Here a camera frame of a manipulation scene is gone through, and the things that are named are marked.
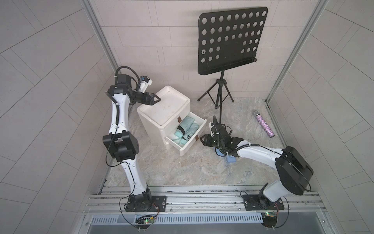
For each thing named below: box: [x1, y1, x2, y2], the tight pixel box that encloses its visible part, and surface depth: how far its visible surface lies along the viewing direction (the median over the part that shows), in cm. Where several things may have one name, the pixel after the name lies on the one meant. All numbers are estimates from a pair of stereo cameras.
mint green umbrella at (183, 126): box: [174, 116, 195, 139], surface depth 89 cm
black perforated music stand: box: [197, 6, 268, 123], surface depth 70 cm
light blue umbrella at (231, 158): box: [226, 155, 237, 163], surface depth 86 cm
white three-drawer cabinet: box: [136, 85, 207, 156], surface depth 84 cm
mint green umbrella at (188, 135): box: [179, 120, 200, 146], surface depth 86 cm
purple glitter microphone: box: [253, 110, 276, 138], surface depth 101 cm
